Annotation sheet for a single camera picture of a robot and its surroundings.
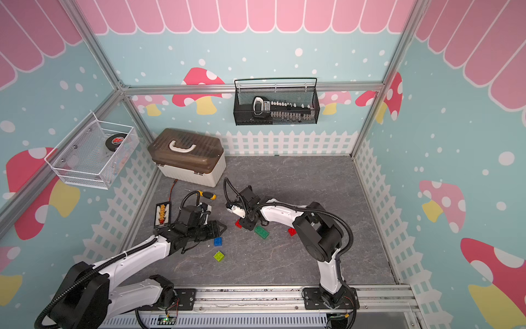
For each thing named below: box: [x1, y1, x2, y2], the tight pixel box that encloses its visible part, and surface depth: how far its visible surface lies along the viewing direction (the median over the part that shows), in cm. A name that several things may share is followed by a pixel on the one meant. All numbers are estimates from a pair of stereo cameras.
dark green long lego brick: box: [254, 225, 270, 240], surface depth 91 cm
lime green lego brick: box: [213, 250, 226, 263], surface depth 85 cm
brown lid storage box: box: [147, 127, 227, 188], surface depth 99 cm
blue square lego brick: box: [213, 237, 223, 247], surface depth 89 cm
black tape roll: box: [105, 132, 128, 152], surface depth 81 cm
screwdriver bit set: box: [252, 95, 316, 122], surface depth 91 cm
